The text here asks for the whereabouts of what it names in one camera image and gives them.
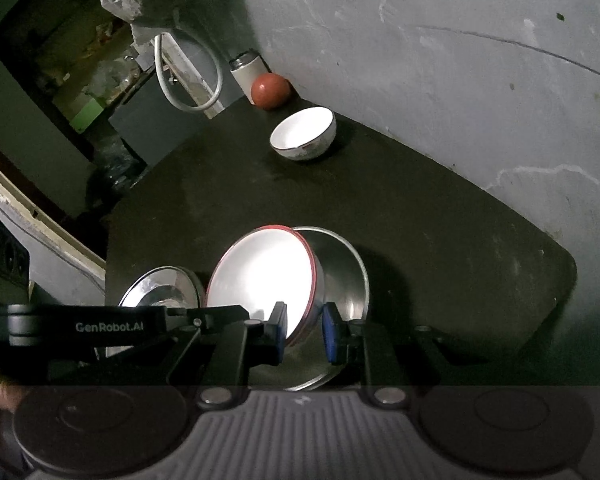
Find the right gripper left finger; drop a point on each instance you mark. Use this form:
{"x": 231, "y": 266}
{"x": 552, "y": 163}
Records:
{"x": 232, "y": 344}

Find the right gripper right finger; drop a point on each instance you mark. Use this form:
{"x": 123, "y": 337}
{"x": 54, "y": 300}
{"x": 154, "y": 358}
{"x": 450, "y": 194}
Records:
{"x": 367, "y": 353}

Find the deep steel mixing bowl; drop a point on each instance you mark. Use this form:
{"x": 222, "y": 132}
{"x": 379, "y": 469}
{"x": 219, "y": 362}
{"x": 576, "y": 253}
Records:
{"x": 305, "y": 366}

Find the plain steel plate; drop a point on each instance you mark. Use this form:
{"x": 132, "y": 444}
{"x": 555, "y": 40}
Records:
{"x": 171, "y": 287}

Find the white bowl red rim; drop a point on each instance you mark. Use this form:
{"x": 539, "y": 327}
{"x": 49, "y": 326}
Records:
{"x": 269, "y": 265}
{"x": 306, "y": 134}

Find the dark grey cabinet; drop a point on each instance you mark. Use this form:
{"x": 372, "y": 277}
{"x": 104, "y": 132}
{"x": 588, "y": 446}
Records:
{"x": 150, "y": 126}

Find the green box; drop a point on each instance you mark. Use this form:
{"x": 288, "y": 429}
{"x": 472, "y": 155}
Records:
{"x": 86, "y": 115}

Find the red ball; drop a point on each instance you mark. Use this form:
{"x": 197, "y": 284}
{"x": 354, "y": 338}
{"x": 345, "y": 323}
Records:
{"x": 269, "y": 90}

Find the white thermos flask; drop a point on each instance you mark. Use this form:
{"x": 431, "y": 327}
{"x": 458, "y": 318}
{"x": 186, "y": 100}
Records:
{"x": 246, "y": 68}

